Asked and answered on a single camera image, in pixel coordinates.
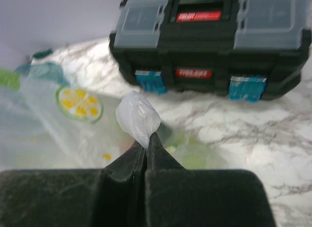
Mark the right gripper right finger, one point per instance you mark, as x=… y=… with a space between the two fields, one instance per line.
x=178 y=197

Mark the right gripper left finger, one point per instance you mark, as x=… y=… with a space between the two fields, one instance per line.
x=103 y=197

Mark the translucent plastic bag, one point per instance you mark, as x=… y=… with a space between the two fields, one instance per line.
x=48 y=125

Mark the green fake apple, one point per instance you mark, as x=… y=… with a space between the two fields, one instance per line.
x=9 y=79

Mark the teal transparent plastic tray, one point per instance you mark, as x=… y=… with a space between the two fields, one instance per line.
x=50 y=71

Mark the black Delixi toolbox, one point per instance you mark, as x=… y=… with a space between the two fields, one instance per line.
x=244 y=49

